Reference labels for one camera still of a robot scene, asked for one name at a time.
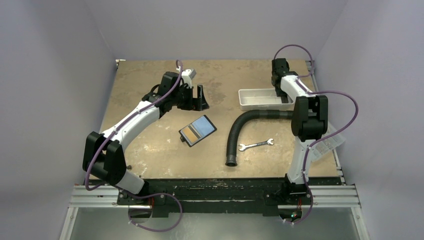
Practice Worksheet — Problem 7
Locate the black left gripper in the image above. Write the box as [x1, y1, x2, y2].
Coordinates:
[171, 84, 208, 112]

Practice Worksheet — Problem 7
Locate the black leather card holder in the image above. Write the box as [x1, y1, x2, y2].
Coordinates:
[178, 115, 217, 147]

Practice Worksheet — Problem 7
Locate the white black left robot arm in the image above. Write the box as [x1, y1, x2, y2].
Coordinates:
[82, 68, 209, 205]

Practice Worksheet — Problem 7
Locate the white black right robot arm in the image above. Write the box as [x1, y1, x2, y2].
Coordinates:
[271, 58, 328, 204]

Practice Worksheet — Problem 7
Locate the white plastic tray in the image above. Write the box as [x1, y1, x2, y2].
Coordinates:
[238, 88, 294, 111]

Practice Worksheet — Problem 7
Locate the silver open-end wrench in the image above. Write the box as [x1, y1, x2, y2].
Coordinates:
[239, 138, 274, 152]

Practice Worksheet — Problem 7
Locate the clear plastic organizer box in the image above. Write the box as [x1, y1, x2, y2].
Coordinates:
[308, 133, 346, 162]

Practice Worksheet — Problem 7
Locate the grey corrugated hose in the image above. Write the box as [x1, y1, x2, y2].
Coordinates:
[225, 109, 299, 168]

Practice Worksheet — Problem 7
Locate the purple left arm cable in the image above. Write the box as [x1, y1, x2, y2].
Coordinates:
[84, 59, 184, 233]

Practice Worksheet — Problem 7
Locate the black aluminium base frame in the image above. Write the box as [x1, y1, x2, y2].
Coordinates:
[69, 177, 360, 219]

